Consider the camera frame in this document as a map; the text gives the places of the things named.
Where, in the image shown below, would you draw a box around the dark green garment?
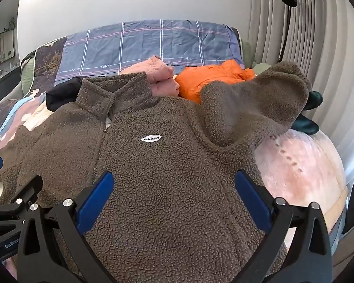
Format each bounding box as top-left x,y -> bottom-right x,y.
290,90 -> 324,136

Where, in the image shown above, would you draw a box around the brown fleece jacket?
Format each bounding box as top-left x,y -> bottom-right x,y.
0,62 -> 312,282

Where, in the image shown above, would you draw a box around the black puffer jacket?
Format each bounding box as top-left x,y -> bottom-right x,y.
46,76 -> 87,112

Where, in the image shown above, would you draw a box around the pink quilted jacket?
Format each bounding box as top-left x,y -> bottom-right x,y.
120,55 -> 180,96

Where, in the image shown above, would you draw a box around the pink cartoon pig blanket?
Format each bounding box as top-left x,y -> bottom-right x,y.
0,97 -> 348,232

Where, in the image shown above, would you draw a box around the blue plaid pillow cover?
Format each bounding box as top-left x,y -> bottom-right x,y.
55,19 -> 244,84

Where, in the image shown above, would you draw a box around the orange puffer jacket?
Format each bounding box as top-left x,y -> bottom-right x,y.
175,59 -> 256,104

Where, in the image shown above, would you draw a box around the pale green cushion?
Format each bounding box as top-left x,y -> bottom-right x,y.
241,40 -> 271,76

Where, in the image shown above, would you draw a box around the black floor lamp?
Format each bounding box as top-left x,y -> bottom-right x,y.
278,0 -> 297,63

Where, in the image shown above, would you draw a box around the grey pleated curtain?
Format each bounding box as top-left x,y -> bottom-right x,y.
248,0 -> 354,181

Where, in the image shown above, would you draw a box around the green pillow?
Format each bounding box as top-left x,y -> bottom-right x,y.
20,56 -> 35,96

